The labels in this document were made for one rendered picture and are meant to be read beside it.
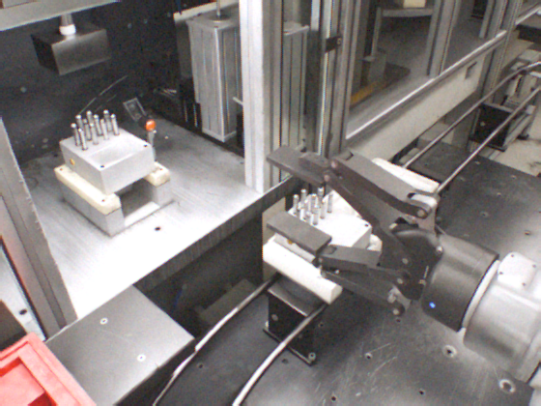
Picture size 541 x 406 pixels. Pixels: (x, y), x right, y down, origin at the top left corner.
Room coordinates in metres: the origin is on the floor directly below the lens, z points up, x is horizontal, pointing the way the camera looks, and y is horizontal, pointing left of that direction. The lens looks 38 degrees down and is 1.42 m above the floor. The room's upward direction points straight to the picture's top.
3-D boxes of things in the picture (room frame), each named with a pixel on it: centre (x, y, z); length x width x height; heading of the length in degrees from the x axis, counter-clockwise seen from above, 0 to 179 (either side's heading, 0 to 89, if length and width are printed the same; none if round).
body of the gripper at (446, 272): (0.29, -0.14, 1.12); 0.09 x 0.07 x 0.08; 48
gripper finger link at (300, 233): (0.39, -0.03, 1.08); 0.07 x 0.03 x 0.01; 48
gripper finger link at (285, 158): (0.39, -0.03, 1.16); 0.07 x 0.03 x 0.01; 48
